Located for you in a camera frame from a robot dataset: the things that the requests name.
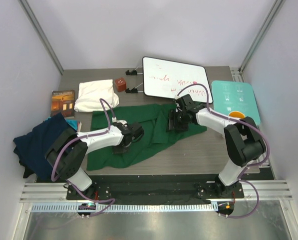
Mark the red brown cube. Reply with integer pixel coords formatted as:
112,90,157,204
114,77,127,92

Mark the teal plastic cutting board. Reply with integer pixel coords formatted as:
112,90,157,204
211,80,261,125

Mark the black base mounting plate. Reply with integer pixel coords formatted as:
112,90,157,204
65,174,244,201

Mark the whiteboard black stand foot far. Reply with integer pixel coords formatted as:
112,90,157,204
125,65,143,76

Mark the navy blue t-shirt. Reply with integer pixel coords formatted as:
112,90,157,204
13,113,75,180

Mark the white folded t-shirt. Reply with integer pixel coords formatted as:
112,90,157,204
74,79,119,113

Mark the whiteboard black stand foot near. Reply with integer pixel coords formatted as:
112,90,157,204
125,84,143,94

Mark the brown paperback book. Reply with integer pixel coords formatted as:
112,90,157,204
50,90,75,119

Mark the perforated metal rail strip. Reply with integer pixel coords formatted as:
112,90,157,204
31,202,218,213

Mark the green t-shirt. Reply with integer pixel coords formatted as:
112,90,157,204
86,102,207,171

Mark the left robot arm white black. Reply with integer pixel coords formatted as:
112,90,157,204
45,120,144,200

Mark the white whiteboard with black frame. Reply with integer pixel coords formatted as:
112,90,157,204
142,56,213,104

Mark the whiteboard black stand foot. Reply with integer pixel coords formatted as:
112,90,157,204
125,84,143,94
125,65,143,76

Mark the white mug orange inside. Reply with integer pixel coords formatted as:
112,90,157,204
229,111,246,119

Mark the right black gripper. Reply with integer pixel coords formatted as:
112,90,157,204
166,109,188,133

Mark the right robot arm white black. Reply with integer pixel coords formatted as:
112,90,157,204
167,94,269,198

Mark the teal t-shirt under pile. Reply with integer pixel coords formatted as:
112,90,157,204
66,119,82,132

